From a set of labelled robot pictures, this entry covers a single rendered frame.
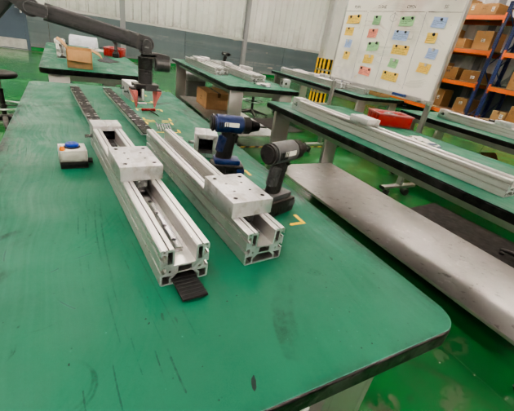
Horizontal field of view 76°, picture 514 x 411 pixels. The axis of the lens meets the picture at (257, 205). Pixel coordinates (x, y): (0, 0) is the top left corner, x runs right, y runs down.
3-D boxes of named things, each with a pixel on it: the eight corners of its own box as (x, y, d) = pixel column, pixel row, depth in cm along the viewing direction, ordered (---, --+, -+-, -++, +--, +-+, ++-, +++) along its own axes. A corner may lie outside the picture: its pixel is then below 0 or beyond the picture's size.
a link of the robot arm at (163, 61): (138, 37, 134) (142, 38, 128) (166, 41, 140) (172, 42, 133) (139, 68, 140) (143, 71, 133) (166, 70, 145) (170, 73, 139)
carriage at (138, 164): (108, 169, 96) (107, 146, 93) (147, 166, 102) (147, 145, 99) (120, 192, 85) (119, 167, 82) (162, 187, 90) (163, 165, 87)
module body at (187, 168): (146, 149, 132) (146, 129, 128) (170, 148, 137) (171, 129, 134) (243, 266, 74) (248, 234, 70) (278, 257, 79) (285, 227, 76)
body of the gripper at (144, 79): (159, 90, 141) (160, 72, 137) (135, 88, 135) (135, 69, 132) (154, 86, 145) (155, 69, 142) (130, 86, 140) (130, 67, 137)
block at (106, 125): (84, 143, 127) (81, 119, 123) (117, 143, 134) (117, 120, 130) (87, 151, 121) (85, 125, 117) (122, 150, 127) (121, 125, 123)
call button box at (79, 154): (59, 160, 110) (56, 142, 107) (90, 159, 115) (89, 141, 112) (60, 169, 104) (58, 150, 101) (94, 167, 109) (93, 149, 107)
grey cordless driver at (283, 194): (247, 210, 99) (258, 139, 89) (287, 196, 112) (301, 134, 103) (265, 221, 94) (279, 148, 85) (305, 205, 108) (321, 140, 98)
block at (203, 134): (188, 148, 141) (188, 126, 137) (214, 150, 144) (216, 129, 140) (188, 156, 133) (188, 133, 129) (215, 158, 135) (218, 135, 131)
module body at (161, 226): (94, 151, 122) (92, 129, 118) (122, 150, 127) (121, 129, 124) (159, 287, 64) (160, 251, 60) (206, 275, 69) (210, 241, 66)
